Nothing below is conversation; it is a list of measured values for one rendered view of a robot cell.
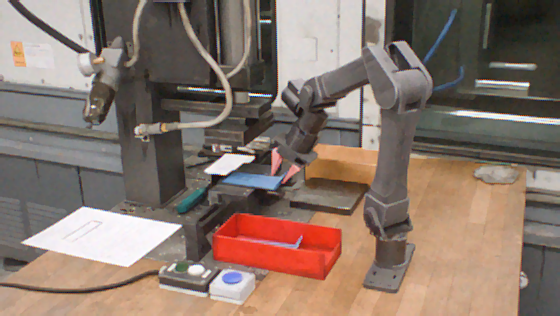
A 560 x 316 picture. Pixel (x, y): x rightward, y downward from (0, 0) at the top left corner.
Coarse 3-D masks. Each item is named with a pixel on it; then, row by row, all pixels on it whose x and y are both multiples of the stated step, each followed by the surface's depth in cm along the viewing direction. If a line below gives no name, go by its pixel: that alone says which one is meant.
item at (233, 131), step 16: (176, 96) 156; (192, 96) 155; (208, 96) 154; (224, 96) 152; (240, 96) 145; (192, 112) 148; (208, 112) 147; (240, 112) 143; (256, 112) 142; (272, 112) 153; (208, 128) 141; (224, 128) 141; (240, 128) 140; (256, 128) 144; (224, 144) 140; (240, 144) 139
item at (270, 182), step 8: (232, 176) 154; (240, 176) 154; (248, 176) 153; (256, 176) 153; (264, 176) 153; (272, 176) 153; (248, 184) 149; (256, 184) 148; (264, 184) 148; (272, 184) 148; (280, 184) 149
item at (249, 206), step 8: (232, 200) 145; (240, 200) 144; (248, 200) 144; (256, 200) 149; (264, 200) 158; (272, 200) 159; (232, 208) 146; (240, 208) 145; (248, 208) 145; (256, 208) 150
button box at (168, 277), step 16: (144, 272) 126; (160, 272) 124; (176, 272) 122; (208, 272) 122; (32, 288) 123; (48, 288) 122; (64, 288) 122; (80, 288) 122; (96, 288) 122; (176, 288) 121; (192, 288) 120; (208, 288) 120
